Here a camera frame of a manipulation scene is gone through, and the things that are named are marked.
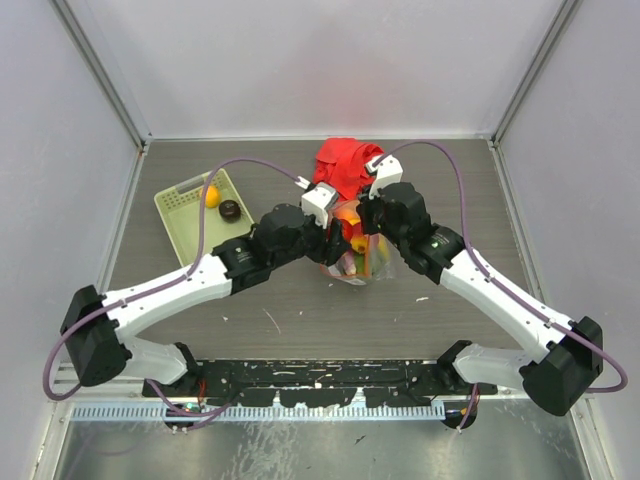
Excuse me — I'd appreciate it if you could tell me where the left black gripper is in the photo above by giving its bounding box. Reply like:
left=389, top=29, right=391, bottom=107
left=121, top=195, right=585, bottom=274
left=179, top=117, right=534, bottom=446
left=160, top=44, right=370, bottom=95
left=270, top=208, right=349, bottom=270

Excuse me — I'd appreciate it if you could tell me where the green leafy vegetable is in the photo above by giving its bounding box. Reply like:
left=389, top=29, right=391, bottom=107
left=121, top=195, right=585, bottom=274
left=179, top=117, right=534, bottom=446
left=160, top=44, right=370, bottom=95
left=369, top=235, right=390, bottom=269

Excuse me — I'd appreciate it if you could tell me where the yellow banana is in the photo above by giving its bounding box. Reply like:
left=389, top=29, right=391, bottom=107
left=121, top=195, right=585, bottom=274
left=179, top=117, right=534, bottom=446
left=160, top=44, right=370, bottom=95
left=350, top=236, right=368, bottom=255

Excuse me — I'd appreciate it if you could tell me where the clear zip top bag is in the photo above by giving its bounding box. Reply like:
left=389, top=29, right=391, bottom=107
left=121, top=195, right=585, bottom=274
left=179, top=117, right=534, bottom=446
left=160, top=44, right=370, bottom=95
left=321, top=200, right=395, bottom=286

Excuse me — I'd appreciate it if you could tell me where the dark purple plum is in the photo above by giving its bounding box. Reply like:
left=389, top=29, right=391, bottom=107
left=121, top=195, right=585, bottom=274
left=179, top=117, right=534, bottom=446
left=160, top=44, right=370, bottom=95
left=218, top=200, right=242, bottom=223

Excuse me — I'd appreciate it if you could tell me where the green plastic basket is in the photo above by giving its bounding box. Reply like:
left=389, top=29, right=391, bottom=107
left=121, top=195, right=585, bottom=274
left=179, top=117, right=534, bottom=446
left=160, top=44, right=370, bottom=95
left=154, top=169, right=254, bottom=267

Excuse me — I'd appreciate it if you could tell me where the purple eggplant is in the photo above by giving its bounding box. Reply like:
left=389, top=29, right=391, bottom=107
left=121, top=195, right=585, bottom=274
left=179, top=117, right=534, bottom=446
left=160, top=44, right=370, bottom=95
left=340, top=252, right=357, bottom=276

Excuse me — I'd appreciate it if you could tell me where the yellow orange fruit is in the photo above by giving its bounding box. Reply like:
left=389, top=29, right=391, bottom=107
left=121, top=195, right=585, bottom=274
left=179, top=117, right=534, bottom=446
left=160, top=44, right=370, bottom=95
left=202, top=186, right=222, bottom=209

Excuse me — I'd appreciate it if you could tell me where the red strawberry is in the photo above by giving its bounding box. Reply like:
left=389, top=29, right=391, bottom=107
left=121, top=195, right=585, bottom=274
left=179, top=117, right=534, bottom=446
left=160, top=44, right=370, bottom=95
left=334, top=205, right=363, bottom=241

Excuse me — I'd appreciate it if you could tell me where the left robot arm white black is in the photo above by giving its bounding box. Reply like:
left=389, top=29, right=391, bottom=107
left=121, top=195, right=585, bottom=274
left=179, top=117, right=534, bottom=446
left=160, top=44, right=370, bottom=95
left=60, top=204, right=348, bottom=396

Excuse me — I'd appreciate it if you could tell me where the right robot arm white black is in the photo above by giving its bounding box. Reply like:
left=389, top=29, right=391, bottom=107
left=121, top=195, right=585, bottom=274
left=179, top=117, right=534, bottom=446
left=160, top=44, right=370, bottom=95
left=357, top=182, right=603, bottom=416

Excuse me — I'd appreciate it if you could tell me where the red crumpled cloth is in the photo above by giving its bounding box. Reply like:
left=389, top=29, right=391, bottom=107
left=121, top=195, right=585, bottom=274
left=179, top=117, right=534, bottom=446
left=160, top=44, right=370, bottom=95
left=312, top=137, right=384, bottom=201

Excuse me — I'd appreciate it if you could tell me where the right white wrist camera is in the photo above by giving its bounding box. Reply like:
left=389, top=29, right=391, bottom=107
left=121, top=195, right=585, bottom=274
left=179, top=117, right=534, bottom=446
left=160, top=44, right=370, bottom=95
left=365, top=154, right=403, bottom=199

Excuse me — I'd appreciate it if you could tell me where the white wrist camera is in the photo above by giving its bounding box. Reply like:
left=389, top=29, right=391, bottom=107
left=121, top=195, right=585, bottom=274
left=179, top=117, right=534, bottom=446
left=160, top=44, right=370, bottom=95
left=295, top=176, right=339, bottom=228
left=365, top=154, right=403, bottom=199

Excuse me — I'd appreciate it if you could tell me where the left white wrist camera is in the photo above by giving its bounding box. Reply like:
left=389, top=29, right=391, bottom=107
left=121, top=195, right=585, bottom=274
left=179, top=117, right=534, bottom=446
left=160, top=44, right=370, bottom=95
left=295, top=176, right=339, bottom=228

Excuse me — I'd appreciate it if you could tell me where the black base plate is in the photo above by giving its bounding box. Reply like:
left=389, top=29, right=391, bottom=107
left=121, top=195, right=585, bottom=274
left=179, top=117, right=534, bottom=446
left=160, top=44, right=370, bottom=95
left=159, top=360, right=472, bottom=408

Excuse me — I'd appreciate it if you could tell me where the slotted cable duct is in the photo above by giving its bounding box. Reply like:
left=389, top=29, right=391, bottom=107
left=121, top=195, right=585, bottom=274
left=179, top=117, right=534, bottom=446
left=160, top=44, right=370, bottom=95
left=70, top=400, right=446, bottom=422

